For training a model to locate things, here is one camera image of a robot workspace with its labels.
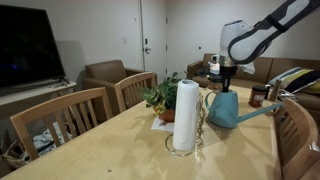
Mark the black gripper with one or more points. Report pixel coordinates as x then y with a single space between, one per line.
226 74

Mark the teal plastic watering can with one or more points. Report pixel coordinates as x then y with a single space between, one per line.
223 111

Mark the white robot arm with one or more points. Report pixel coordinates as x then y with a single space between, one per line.
241 43

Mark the green potted plant terracotta pot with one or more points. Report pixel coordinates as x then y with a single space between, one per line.
162 98

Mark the dried brown plant sprig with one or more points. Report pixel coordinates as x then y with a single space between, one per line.
201 116

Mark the clutter pile on sofa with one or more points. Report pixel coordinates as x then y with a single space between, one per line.
204 72

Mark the dark lidded red jar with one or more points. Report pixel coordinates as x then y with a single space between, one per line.
257 96

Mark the brown leather sofa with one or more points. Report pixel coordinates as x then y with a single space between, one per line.
266 68

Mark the white paper towel roll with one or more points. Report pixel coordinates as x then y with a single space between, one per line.
185 124

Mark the striped throw pillow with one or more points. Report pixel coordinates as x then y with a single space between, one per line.
299 79

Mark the white paper under pot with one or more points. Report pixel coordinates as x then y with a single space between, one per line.
159 124

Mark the wooden chair right side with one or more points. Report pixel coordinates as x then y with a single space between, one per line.
297 139

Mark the metal paper towel holder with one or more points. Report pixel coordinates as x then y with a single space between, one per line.
180 153

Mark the wooden chair by armchair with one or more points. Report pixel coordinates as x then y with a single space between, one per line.
129 90

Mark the brown leather armchair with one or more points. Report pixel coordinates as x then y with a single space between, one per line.
107 74

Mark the wooden chair near television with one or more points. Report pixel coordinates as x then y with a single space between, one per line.
75 114

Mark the white tv stand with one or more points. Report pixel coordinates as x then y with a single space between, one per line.
26 96

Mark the black flat screen television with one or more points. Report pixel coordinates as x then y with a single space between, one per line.
28 49

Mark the wicker basket on floor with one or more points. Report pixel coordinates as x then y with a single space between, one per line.
16 155

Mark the white door with handle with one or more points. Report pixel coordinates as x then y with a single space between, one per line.
153 20

